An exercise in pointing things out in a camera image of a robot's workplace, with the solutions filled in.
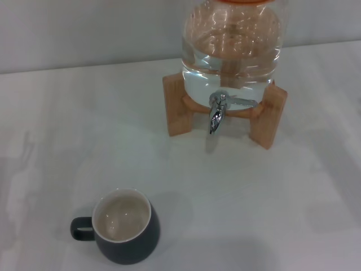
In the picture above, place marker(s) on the chrome faucet with lever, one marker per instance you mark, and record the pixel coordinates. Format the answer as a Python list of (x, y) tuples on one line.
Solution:
[(215, 118)]

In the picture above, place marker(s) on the black ceramic cup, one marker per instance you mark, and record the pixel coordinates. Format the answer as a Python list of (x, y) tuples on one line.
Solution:
[(135, 248)]

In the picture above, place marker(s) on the wooden jar stand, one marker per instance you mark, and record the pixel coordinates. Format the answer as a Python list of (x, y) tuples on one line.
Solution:
[(177, 107)]

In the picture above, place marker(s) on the clear glass water jar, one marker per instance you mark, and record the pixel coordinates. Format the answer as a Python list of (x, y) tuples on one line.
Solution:
[(231, 56)]

